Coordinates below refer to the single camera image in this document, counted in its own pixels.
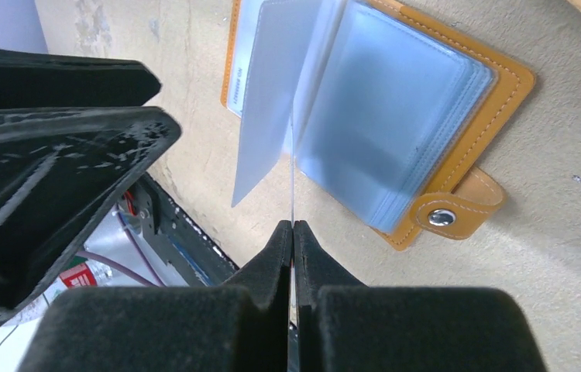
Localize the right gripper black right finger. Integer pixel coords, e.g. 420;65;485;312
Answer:
293;221;546;371

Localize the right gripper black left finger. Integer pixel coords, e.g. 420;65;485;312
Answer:
19;221;292;371

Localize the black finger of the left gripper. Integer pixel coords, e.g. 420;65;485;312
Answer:
0;50;161;109
0;107;181;321

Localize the orange card holder wallet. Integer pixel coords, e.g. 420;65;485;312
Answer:
232;1;535;250

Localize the silver VIP card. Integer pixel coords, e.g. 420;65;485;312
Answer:
288;51;297;222
222;0;264;117

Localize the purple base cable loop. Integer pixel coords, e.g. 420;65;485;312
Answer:
77;205;166;288

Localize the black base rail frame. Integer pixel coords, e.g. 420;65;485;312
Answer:
119;174;239;287

